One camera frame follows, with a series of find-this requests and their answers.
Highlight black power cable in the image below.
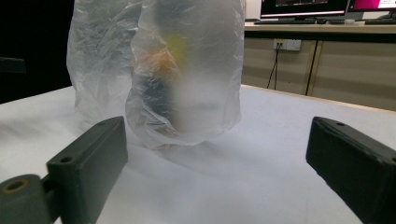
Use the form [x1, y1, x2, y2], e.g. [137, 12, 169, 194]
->
[266, 43, 281, 91]

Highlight wooden desk with panels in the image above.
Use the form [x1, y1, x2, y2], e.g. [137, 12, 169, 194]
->
[241, 21, 396, 112]

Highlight white wall socket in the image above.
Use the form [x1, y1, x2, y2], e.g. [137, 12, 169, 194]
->
[273, 38, 303, 52]

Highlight black keyboard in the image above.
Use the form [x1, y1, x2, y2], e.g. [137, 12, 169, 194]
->
[253, 18, 318, 26]

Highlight computer monitor with pink screen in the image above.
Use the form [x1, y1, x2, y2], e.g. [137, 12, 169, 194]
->
[348, 0, 396, 19]

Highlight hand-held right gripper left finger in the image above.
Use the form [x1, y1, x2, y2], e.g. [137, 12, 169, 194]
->
[46, 116, 129, 224]

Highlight black chair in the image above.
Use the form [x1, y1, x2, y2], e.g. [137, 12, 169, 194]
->
[0, 56, 27, 75]

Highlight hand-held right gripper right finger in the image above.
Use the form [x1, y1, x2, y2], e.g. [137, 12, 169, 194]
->
[305, 116, 396, 224]

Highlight translucent plastic bag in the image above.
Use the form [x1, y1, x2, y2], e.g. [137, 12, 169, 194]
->
[66, 0, 247, 149]

